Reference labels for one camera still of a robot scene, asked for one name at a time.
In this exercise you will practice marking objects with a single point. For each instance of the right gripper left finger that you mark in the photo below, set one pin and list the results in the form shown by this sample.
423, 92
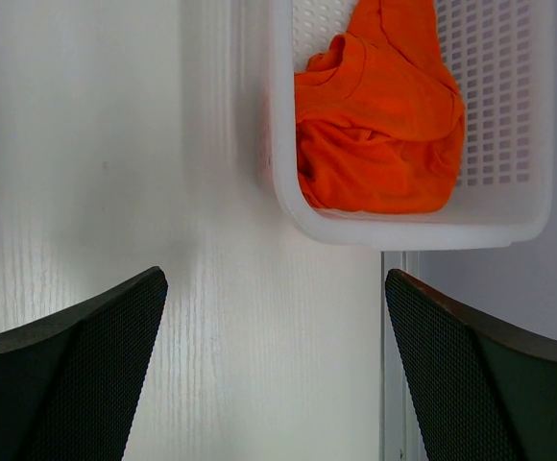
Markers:
70, 382

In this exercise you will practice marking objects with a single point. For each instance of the right side aluminium rail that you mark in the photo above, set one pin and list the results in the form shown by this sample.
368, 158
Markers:
399, 434

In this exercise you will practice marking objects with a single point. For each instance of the orange t shirt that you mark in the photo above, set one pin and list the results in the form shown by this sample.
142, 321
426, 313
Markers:
380, 122

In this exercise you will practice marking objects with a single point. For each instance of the white plastic basket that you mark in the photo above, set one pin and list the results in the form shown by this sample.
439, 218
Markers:
501, 55

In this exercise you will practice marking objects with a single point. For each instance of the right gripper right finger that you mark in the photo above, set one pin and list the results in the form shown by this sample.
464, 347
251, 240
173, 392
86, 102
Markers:
482, 388

